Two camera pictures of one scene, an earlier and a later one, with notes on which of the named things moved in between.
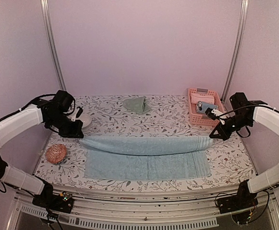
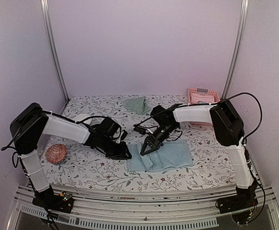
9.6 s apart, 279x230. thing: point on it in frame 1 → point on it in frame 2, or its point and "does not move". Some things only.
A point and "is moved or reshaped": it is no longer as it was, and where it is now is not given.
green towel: (139, 105) does not move
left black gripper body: (66, 129) → (112, 151)
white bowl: (86, 119) does not move
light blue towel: (129, 157) is moved or reshaped
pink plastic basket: (200, 119) does not move
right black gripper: (224, 134) → (150, 136)
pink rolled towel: (195, 98) does not move
